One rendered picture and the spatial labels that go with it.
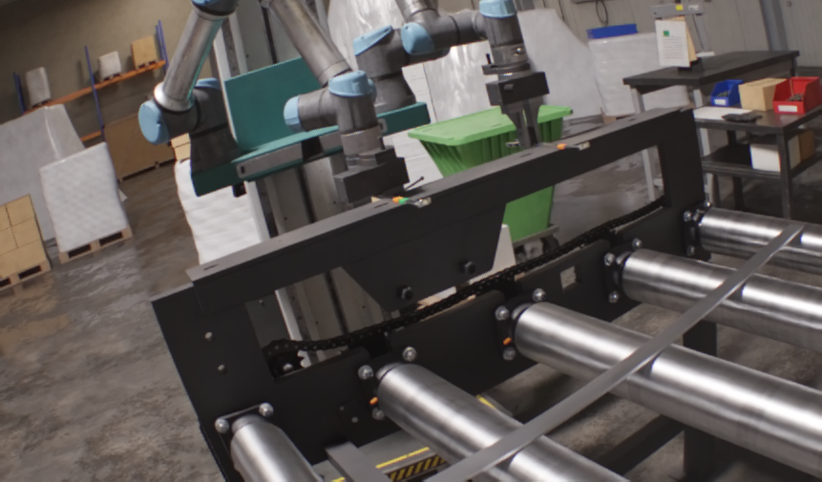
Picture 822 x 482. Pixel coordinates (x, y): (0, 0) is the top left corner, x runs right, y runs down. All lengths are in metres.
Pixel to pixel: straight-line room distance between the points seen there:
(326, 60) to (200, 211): 3.31
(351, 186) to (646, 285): 0.63
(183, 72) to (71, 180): 7.59
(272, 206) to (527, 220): 2.32
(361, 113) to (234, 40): 0.76
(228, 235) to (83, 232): 4.78
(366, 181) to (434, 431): 0.50
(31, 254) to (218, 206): 4.97
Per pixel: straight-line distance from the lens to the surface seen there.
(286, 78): 1.94
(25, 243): 9.14
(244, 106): 1.92
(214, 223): 4.69
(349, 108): 1.29
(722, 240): 1.65
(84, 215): 9.20
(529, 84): 1.48
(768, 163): 3.64
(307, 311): 2.08
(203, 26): 1.53
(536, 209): 4.08
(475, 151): 3.78
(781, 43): 12.11
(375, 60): 1.86
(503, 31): 1.45
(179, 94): 1.64
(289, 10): 1.52
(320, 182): 2.06
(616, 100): 8.03
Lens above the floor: 1.45
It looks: 14 degrees down
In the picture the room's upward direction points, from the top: 13 degrees counter-clockwise
